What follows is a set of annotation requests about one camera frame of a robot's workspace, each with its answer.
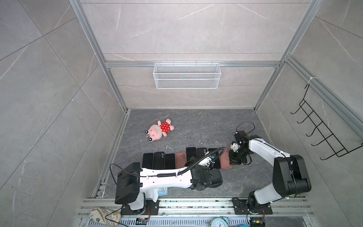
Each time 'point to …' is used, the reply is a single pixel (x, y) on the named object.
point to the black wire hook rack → (328, 139)
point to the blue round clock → (221, 222)
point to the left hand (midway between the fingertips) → (200, 163)
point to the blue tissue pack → (162, 191)
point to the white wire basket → (187, 75)
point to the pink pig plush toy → (155, 131)
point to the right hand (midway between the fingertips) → (232, 162)
